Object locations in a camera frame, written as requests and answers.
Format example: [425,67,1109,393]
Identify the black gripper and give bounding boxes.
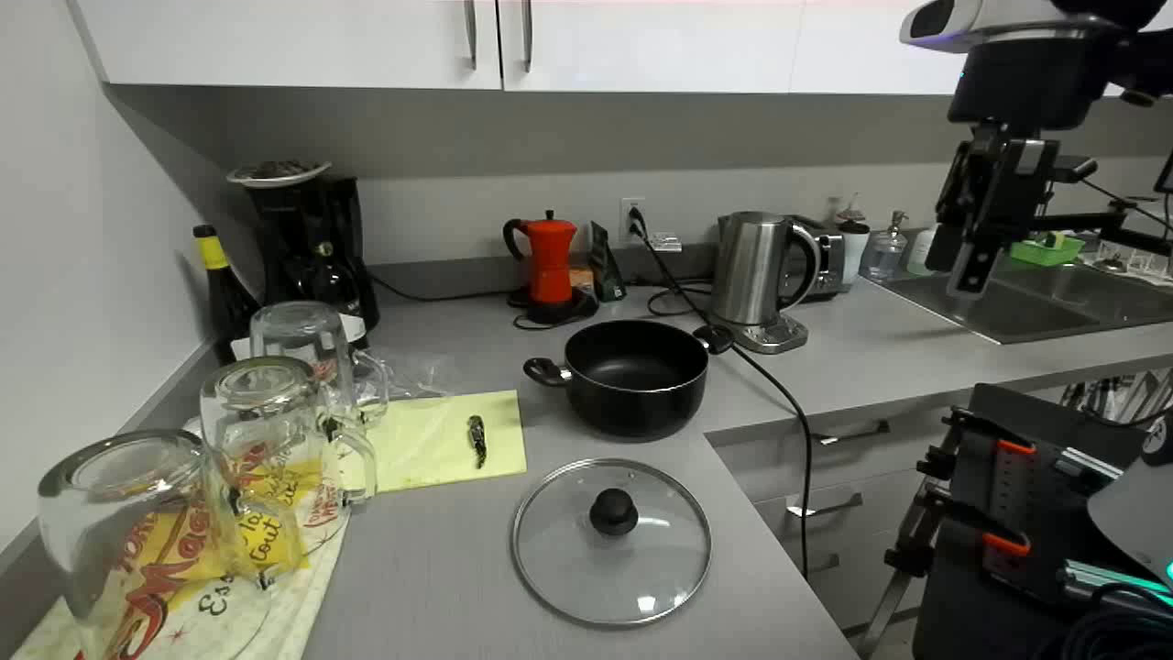
[928,124,1060,296]

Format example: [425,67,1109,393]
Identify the glass pot lid black knob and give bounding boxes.
[508,459,713,629]

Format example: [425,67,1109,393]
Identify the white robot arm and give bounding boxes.
[896,0,1173,296]

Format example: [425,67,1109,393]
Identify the black cooking pot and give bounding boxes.
[522,319,706,441]

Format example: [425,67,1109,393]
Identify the red moka pot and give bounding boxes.
[500,211,575,303]

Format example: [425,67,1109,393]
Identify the kitchen sink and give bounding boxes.
[890,265,1173,346]

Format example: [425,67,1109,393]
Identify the stainless steel electric kettle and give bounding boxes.
[709,211,818,354]

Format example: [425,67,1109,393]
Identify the lower drawer cabinet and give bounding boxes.
[709,401,952,633]

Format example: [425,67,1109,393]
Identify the black clamp stand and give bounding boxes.
[856,386,1173,660]

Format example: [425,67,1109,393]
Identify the yellow cloth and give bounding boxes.
[365,390,526,494]

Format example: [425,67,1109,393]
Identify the black coffee maker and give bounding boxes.
[228,157,379,325]

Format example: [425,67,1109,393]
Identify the upturned glass back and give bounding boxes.
[247,302,389,425]

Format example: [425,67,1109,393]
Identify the upturned glass mug middle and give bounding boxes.
[196,354,378,574]

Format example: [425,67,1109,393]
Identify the white upper cabinets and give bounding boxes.
[70,0,961,95]

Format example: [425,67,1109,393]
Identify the dark wine bottle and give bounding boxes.
[195,222,257,364]

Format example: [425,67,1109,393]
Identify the printed dish towel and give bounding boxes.
[18,469,342,660]

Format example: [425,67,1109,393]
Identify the upturned glass near front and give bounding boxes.
[35,434,268,660]

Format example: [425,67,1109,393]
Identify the black power cable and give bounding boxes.
[626,210,818,578]

